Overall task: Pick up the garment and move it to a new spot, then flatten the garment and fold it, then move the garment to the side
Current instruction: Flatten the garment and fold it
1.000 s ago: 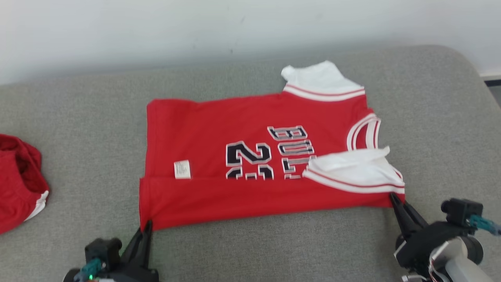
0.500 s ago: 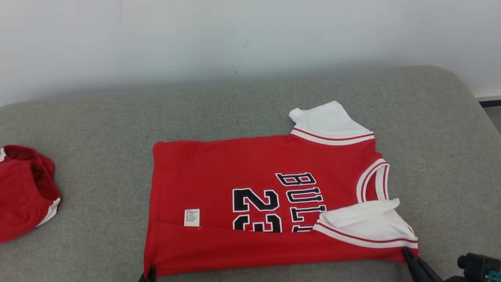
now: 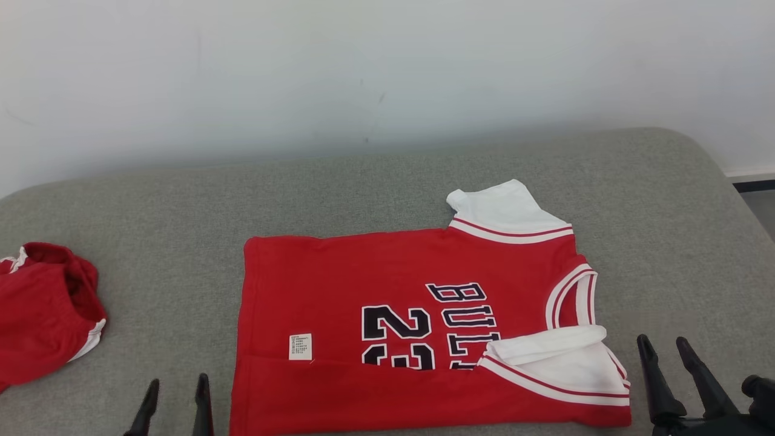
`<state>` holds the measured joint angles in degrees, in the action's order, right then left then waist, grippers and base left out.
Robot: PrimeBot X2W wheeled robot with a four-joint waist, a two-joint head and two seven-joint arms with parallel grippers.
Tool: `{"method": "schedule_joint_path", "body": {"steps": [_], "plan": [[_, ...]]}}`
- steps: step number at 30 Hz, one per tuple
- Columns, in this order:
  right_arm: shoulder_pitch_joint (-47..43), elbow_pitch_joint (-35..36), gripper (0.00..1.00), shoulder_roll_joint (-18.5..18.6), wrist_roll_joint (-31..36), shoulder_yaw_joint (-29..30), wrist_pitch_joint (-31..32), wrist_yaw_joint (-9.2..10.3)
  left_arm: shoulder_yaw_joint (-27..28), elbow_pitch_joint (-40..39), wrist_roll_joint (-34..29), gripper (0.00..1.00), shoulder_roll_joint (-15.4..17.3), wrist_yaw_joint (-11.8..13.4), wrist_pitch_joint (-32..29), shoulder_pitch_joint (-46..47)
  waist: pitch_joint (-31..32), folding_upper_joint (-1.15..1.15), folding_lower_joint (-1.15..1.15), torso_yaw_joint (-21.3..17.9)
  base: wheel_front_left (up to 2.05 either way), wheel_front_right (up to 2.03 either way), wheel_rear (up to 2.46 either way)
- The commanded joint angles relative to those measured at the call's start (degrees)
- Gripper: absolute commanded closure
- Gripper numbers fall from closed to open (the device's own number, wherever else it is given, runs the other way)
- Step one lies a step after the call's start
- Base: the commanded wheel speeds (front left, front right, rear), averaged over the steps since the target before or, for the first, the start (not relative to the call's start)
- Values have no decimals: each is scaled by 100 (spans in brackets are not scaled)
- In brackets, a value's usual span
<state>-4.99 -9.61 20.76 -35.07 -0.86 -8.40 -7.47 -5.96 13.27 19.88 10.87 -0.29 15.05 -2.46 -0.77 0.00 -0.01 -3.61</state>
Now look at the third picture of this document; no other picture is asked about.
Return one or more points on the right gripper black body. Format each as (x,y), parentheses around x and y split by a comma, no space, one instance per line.
(714,427)

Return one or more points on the dark wall skirting strip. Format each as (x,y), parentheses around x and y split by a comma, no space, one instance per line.
(757,184)

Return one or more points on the red white basketball shorts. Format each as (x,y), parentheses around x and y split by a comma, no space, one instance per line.
(42,315)

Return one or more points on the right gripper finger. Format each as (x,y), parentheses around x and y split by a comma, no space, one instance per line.
(705,387)
(660,387)

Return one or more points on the red white basketball jersey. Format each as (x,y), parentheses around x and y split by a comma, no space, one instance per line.
(339,284)

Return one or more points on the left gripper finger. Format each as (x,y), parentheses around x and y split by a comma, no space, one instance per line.
(203,412)
(145,415)

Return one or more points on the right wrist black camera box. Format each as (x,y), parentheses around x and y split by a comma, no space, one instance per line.
(761,396)

